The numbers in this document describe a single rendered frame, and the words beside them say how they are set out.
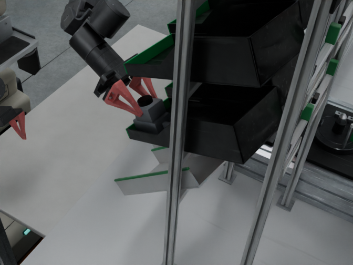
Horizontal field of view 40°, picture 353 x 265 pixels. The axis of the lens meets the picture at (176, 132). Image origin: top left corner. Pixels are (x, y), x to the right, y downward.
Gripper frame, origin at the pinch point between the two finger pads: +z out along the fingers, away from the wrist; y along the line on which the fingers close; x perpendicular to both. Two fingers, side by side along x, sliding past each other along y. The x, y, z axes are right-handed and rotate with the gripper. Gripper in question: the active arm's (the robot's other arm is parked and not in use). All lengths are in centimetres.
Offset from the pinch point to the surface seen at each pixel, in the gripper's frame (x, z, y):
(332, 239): 19, 51, 27
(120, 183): 22.4, 5.9, -4.0
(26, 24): 198, -138, 113
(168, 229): 15.3, 20.5, -6.7
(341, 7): -4, 11, 64
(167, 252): 23.3, 24.4, -6.4
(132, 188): 19.6, 8.8, -4.1
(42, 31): 192, -125, 115
